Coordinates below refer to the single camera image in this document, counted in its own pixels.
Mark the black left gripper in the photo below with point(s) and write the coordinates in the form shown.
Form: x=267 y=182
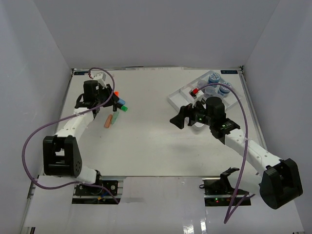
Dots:
x=112 y=101

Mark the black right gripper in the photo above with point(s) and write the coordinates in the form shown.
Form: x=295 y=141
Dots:
x=185 y=111

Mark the green cap black highlighter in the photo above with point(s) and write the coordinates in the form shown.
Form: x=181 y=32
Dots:
x=122 y=107

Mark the clear jar dark clips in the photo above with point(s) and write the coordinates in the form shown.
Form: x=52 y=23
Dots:
x=209 y=91

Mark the clear jar of clips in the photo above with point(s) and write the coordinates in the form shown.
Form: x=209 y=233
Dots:
x=201 y=83

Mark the blue-white labelled slime jar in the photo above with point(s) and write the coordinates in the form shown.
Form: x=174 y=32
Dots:
x=214 y=79

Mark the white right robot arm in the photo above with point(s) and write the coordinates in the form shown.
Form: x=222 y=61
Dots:
x=279 y=180

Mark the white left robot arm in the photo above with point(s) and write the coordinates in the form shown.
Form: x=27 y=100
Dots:
x=61 y=154

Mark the white compartment tray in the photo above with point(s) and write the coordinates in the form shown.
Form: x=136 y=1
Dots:
x=183 y=96

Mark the blue label sticker left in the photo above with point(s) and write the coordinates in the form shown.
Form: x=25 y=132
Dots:
x=81 y=73

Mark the blue label sticker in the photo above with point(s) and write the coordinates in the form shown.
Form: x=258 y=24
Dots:
x=229 y=72
x=81 y=73

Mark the blue label sticker right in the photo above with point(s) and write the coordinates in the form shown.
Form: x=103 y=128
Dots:
x=229 y=72

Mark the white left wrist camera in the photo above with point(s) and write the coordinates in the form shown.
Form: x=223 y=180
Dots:
x=100 y=77

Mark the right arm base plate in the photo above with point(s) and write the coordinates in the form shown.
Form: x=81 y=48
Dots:
x=219 y=186

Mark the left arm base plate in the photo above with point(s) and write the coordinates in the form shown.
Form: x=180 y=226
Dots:
x=110 y=185

